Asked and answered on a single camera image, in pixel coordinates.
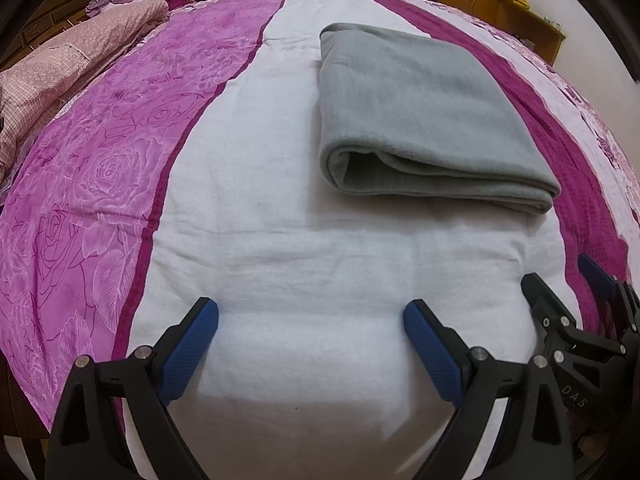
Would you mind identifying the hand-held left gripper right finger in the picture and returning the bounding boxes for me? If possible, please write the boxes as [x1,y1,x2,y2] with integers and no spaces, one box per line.
[403,299,573,480]

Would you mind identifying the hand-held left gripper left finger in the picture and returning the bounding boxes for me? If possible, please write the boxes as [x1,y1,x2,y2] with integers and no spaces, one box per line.
[44,296,220,480]

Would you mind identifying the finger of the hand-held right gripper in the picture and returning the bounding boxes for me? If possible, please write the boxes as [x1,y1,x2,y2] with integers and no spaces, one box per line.
[577,253,640,337]
[521,272,583,342]

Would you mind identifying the grey towel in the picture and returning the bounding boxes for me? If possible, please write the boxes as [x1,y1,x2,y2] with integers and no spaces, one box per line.
[318,22,562,216]

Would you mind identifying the magenta floral bedspread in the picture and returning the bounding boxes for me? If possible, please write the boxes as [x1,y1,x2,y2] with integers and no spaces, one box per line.
[0,0,640,480]

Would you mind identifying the pink checked pillow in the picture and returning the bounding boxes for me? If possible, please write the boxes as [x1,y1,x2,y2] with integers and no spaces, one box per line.
[0,0,173,186]

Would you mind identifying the wooden headboard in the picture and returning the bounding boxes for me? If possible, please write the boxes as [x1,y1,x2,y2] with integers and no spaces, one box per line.
[0,0,153,73]

